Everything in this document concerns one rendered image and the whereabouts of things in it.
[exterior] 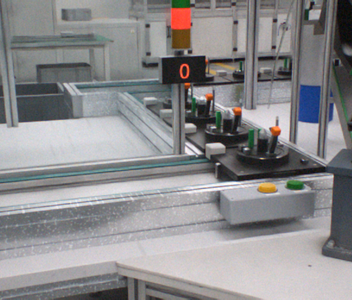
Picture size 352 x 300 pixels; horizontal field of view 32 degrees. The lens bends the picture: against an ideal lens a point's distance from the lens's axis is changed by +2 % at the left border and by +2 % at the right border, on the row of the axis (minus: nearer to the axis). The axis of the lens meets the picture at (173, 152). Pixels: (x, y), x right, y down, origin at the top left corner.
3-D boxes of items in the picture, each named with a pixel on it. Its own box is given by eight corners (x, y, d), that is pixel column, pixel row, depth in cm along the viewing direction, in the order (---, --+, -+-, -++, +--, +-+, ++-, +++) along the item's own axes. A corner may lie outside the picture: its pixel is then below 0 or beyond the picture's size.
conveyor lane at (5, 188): (323, 206, 157) (325, 169, 154) (-16, 250, 134) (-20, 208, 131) (274, 174, 183) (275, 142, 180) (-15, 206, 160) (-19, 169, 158)
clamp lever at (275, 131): (276, 154, 155) (282, 130, 151) (269, 155, 155) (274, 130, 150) (270, 146, 158) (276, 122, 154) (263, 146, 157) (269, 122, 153)
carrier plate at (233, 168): (325, 174, 154) (326, 165, 154) (237, 183, 148) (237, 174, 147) (282, 149, 176) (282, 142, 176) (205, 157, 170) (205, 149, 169)
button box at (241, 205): (314, 215, 141) (316, 189, 139) (230, 225, 135) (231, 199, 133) (300, 204, 147) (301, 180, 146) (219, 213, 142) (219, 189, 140)
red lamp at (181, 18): (192, 28, 156) (192, 8, 155) (174, 29, 155) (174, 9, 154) (187, 27, 161) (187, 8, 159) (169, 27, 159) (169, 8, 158)
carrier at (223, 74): (279, 82, 292) (280, 56, 288) (232, 86, 285) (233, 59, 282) (258, 75, 314) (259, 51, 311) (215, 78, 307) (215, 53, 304)
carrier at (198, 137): (280, 148, 178) (282, 106, 174) (203, 155, 171) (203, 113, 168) (247, 130, 200) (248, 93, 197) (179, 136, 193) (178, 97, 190)
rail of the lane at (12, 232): (354, 213, 152) (357, 171, 149) (-16, 262, 128) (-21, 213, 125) (342, 205, 157) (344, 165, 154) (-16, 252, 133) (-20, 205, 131)
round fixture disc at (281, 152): (298, 162, 157) (298, 155, 156) (248, 167, 153) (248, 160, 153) (274, 149, 170) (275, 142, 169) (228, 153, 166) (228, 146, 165)
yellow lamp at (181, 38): (192, 48, 158) (192, 28, 156) (175, 49, 156) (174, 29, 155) (187, 46, 162) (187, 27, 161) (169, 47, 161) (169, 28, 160)
